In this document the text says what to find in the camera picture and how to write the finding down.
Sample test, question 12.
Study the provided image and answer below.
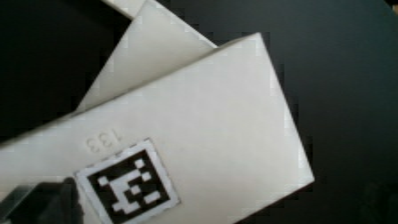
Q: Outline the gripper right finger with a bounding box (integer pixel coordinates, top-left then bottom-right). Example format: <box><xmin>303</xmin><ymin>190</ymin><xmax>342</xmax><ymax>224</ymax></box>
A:
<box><xmin>360</xmin><ymin>183</ymin><xmax>398</xmax><ymax>224</ymax></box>

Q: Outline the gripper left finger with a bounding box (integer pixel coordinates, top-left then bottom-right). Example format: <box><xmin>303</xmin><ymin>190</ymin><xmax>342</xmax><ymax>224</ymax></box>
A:
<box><xmin>0</xmin><ymin>178</ymin><xmax>84</xmax><ymax>224</ymax></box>

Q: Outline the white cabinet top block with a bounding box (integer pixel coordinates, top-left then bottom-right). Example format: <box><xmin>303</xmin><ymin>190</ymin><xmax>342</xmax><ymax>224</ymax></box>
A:
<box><xmin>0</xmin><ymin>35</ymin><xmax>315</xmax><ymax>224</ymax></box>

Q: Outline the white cabinet body box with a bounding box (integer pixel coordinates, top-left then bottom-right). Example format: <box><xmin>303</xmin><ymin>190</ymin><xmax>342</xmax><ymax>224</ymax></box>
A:
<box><xmin>77</xmin><ymin>0</ymin><xmax>218</xmax><ymax>112</ymax></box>

